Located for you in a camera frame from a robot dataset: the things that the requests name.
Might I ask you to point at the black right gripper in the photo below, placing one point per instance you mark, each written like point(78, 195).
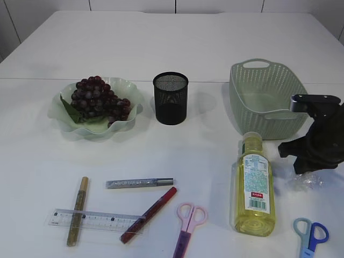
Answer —
point(321, 147)

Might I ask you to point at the clear plastic sheet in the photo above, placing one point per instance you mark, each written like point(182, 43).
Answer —
point(303, 182)

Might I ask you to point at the yellow liquid plastic bottle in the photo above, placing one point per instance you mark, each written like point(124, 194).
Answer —
point(254, 204)

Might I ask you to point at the red artificial grape bunch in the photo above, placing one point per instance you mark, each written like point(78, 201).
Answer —
point(93, 100)

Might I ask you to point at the green woven plastic basket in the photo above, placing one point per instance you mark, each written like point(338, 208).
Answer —
point(260, 97)

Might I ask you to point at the black mesh pen holder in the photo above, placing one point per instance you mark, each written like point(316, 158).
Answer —
point(170, 97)

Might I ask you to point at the red marker pen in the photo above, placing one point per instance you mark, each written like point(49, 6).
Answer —
point(147, 216)

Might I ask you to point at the silver glitter pen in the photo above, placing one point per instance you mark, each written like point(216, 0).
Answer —
point(139, 183)

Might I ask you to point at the green wavy plastic plate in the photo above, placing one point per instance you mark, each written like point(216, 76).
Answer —
point(121, 87)

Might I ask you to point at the gold glitter pen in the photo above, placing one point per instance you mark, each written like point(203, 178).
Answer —
point(76, 217)

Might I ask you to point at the clear plastic ruler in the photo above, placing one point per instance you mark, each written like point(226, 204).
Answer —
point(90, 220)

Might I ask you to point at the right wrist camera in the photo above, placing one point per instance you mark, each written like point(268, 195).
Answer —
point(314, 105)

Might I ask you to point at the blue handled scissors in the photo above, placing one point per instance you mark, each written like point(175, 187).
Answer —
point(308, 239)

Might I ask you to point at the pink handled scissors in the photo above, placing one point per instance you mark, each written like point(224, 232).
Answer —
point(196, 216)

